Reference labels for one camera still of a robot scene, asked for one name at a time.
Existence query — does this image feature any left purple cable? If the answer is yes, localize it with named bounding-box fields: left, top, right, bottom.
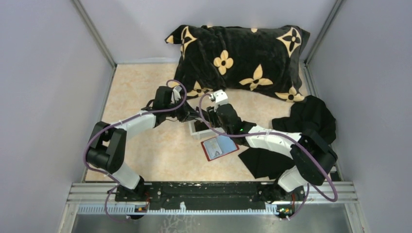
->
left=83, top=79, right=188, bottom=222

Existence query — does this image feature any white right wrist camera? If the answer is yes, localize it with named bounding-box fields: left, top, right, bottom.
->
left=210, top=90, right=229, bottom=106

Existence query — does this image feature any purple cable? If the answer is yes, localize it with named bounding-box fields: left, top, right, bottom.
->
left=83, top=79, right=188, bottom=222
left=198, top=93, right=339, bottom=221

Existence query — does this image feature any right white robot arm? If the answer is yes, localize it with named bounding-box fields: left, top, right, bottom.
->
left=205, top=104, right=338, bottom=200

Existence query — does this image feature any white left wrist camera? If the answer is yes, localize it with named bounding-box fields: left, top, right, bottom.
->
left=171, top=85, right=182, bottom=103

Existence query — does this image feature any white slotted cable duct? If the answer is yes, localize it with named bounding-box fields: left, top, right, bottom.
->
left=77, top=204, right=281, bottom=216

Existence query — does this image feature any white credit card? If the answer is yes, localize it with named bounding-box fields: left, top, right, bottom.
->
left=203, top=137, right=224, bottom=160

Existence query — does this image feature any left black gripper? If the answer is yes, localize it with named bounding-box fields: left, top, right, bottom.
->
left=165, top=96, right=202, bottom=122

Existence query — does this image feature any black pillow with yellow flowers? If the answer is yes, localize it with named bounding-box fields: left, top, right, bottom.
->
left=165, top=25, right=310, bottom=102

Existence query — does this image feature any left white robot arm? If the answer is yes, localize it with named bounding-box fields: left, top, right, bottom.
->
left=83, top=86, right=200, bottom=201

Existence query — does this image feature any white plastic card box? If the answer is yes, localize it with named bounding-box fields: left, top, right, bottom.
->
left=189, top=120, right=218, bottom=140

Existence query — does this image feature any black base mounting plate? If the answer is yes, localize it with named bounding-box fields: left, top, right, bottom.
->
left=115, top=182, right=304, bottom=211

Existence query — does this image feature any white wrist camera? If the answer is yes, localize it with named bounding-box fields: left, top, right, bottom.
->
left=210, top=90, right=229, bottom=106
left=171, top=85, right=182, bottom=103

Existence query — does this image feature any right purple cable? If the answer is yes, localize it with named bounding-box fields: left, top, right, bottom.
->
left=198, top=93, right=339, bottom=221

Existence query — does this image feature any red card holder wallet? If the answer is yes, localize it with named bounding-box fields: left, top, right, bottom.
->
left=201, top=135, right=239, bottom=162

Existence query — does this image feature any black cloth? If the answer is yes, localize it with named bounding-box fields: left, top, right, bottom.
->
left=239, top=95, right=336, bottom=180

